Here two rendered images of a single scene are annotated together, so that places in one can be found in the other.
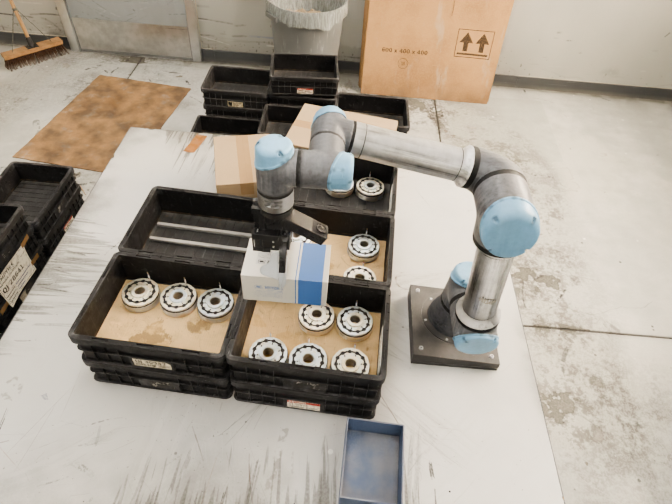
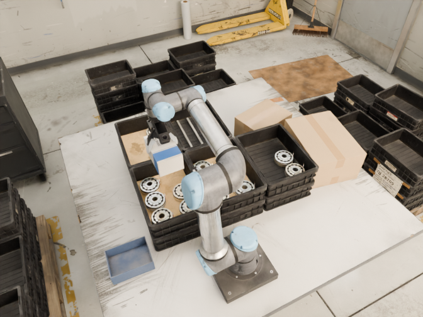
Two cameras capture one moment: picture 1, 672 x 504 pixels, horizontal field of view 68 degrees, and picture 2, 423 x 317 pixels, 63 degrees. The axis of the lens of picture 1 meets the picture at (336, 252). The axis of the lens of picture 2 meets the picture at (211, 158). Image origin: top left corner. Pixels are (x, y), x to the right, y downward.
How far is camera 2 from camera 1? 1.17 m
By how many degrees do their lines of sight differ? 44
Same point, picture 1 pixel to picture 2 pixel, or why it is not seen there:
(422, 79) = not seen: outside the picture
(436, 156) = (210, 137)
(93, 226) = not seen: hidden behind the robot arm
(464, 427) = (177, 299)
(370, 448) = (141, 258)
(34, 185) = (221, 82)
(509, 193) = (201, 173)
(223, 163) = (252, 111)
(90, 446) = (96, 166)
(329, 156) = (159, 100)
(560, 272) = not seen: outside the picture
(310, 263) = (165, 153)
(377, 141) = (195, 112)
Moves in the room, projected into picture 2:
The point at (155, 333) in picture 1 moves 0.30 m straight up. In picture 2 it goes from (140, 148) to (131, 106)
